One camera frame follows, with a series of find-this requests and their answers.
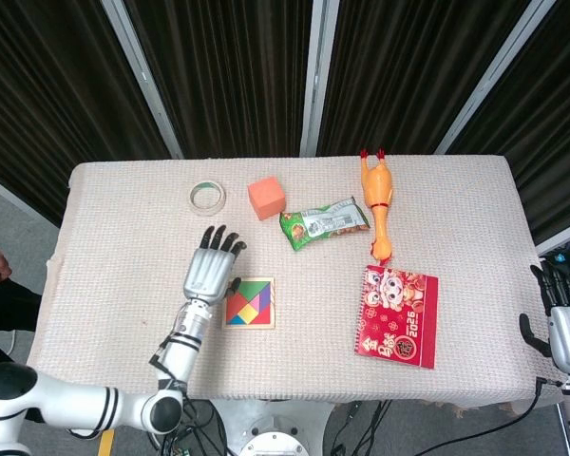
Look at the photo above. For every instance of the person black clothing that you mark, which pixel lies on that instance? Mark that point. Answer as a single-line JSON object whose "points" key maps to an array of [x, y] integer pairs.
{"points": [[9, 309]]}

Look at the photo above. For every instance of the green snack bag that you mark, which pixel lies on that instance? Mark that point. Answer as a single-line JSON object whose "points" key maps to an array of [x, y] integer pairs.
{"points": [[323, 223]]}

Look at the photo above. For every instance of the red spiral 2026 calendar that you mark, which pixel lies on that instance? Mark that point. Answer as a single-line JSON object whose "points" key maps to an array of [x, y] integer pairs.
{"points": [[394, 328]]}

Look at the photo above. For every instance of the yellow tangram square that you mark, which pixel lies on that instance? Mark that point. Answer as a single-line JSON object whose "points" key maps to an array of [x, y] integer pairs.
{"points": [[249, 314]]}

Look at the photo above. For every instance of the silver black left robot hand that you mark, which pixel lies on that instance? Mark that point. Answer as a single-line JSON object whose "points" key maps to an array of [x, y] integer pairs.
{"points": [[206, 275]]}

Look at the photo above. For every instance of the dark pleated curtain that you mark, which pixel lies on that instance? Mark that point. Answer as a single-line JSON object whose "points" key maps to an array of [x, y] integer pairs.
{"points": [[551, 119], [408, 71], [228, 71], [52, 95]]}

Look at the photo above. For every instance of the beige woven tablecloth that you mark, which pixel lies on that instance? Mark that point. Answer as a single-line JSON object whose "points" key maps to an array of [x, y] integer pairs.
{"points": [[313, 370]]}

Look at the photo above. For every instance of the medium red tangram triangle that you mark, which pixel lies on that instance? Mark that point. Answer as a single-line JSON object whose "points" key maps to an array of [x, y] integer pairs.
{"points": [[264, 319]]}

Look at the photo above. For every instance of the pink tangram triangle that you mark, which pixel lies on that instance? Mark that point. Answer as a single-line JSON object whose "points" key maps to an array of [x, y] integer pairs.
{"points": [[256, 304]]}

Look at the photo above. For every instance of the orange foam cube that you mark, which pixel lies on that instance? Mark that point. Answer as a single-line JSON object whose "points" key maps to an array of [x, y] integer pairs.
{"points": [[266, 199]]}

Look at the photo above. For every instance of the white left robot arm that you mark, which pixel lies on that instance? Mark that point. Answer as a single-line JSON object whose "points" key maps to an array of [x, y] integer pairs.
{"points": [[180, 351]]}

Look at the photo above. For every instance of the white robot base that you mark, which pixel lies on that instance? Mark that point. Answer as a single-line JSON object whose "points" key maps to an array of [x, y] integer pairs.
{"points": [[271, 427]]}

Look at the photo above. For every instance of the white aluminium partition rail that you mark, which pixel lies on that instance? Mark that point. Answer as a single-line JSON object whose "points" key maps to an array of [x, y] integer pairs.
{"points": [[19, 200], [565, 242]]}

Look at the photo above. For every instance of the large red tangram triangle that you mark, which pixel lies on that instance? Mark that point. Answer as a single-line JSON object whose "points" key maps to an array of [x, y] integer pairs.
{"points": [[234, 308]]}

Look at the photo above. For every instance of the blue tangram triangle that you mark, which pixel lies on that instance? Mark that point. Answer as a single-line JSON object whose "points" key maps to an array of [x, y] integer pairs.
{"points": [[238, 321]]}

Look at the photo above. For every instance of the white aluminium frame post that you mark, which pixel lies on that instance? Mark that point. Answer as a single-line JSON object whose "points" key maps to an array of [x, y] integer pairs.
{"points": [[143, 76], [317, 76], [494, 76]]}

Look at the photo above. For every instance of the wooden tangram tray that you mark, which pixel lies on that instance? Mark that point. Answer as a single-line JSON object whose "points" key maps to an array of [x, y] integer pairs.
{"points": [[272, 309]]}

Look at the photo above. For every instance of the beige masking tape roll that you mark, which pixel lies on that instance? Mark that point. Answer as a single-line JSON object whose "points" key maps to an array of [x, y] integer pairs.
{"points": [[206, 213]]}

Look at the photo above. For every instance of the purple tangram parallelogram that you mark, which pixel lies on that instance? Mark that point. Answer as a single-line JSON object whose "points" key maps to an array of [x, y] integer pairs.
{"points": [[265, 299]]}

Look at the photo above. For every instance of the orange rubber chicken toy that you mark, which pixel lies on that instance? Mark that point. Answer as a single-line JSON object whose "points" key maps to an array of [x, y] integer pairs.
{"points": [[377, 185]]}

